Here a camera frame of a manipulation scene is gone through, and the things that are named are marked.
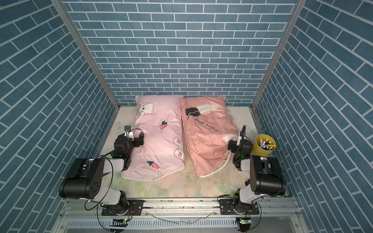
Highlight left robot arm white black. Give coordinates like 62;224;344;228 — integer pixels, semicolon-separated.
59;130;144;217

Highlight floral table mat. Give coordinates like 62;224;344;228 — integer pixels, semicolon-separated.
101;107;258;198

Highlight yellow pen cup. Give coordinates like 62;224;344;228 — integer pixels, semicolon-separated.
251;134;276;157

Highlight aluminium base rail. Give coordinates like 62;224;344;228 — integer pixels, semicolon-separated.
52;198;307;233

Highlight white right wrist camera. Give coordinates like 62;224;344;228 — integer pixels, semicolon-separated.
237;125;246;146

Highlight markers in cup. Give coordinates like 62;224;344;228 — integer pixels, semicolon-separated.
259;139;276;150

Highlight aluminium corner post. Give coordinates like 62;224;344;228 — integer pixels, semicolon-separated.
252;0;307;109
51;0;120;110

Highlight light pink cartoon pillow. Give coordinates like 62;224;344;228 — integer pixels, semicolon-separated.
121;95;185;181

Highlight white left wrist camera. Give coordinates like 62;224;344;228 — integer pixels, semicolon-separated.
124;125;134;139

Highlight right aluminium corner post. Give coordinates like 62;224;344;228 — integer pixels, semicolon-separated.
252;0;307;109

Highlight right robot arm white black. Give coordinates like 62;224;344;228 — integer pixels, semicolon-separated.
228;137;287;214

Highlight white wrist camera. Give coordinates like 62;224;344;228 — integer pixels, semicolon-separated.
237;125;246;146
124;125;134;139

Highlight left aluminium corner post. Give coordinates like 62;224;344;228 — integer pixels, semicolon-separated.
51;0;120;110

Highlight salmon feather print pillow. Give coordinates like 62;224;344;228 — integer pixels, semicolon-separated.
181;96;239;178

